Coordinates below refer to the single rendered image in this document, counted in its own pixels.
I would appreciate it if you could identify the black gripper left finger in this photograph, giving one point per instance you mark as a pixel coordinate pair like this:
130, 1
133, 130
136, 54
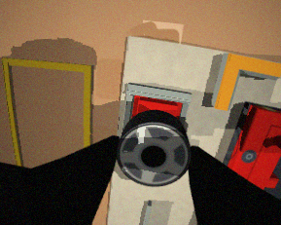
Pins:
65, 191

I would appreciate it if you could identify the yellow tape outline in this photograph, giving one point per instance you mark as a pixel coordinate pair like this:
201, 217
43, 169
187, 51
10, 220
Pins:
48, 65

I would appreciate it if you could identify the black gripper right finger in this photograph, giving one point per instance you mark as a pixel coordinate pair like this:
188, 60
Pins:
221, 196

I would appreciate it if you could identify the black wheel with grey hub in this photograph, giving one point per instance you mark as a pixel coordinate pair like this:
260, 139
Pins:
154, 128

